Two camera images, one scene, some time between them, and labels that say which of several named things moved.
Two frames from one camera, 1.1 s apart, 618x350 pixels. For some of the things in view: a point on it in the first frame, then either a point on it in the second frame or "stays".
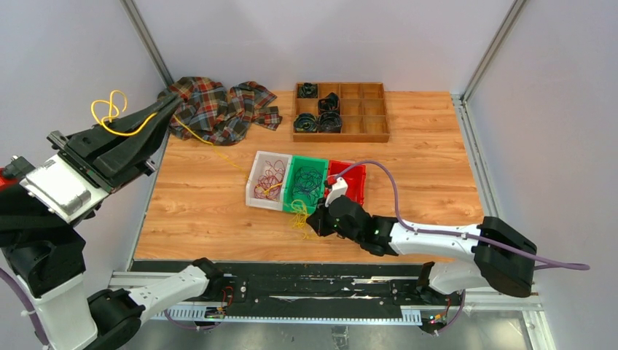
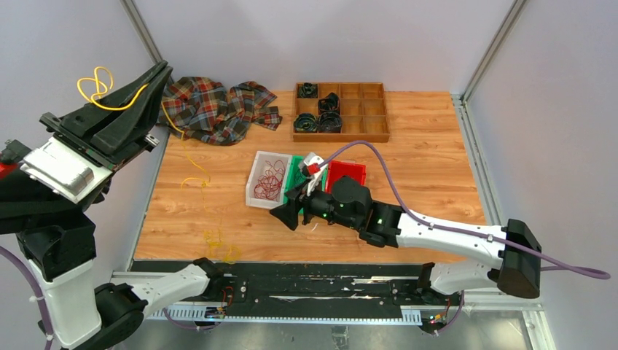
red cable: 268,185 stays
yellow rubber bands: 296,206 to 95,90
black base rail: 276,284 stays
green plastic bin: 305,184 stays
